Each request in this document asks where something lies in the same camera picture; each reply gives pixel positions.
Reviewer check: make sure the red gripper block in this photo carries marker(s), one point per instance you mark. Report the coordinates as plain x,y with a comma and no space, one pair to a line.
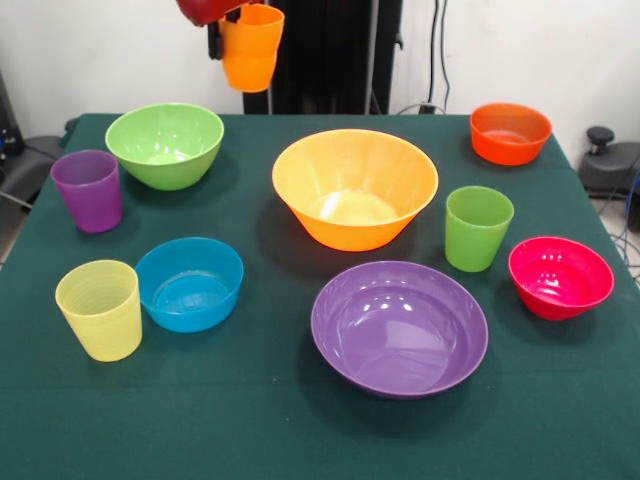
207,10

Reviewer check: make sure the orange cup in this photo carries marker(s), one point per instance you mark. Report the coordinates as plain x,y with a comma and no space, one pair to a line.
250,60

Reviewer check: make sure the large yellow-orange bowl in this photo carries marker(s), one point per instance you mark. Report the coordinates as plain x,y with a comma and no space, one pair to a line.
355,215

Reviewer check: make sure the purple bowl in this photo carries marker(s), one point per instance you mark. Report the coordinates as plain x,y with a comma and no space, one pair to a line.
400,335

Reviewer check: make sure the green bowl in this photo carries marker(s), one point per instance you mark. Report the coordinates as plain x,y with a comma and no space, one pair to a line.
165,150

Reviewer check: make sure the purple cup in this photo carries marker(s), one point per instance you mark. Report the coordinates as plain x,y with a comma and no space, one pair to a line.
92,200

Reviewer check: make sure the black electronic device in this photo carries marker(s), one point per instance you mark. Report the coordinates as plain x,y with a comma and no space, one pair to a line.
7,125

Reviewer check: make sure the dark grey stand base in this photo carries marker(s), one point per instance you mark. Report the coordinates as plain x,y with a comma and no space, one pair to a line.
30,165
610,170

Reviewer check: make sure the blue bowl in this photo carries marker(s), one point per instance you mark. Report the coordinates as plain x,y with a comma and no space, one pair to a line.
187,295

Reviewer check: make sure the red-orange bowl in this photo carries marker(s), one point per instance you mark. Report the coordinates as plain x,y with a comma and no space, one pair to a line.
510,147

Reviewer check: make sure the yellow cup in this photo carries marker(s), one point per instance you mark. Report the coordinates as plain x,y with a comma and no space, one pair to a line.
100,320

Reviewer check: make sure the green cup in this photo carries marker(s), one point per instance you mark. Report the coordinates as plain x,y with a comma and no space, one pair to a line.
475,240

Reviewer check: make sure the dark green tablecloth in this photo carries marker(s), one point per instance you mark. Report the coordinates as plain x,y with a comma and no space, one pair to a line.
320,425

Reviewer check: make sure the pink bowl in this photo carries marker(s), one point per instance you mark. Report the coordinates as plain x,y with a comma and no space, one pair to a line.
560,285

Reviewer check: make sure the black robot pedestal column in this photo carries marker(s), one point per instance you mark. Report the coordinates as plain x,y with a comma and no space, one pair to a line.
325,50

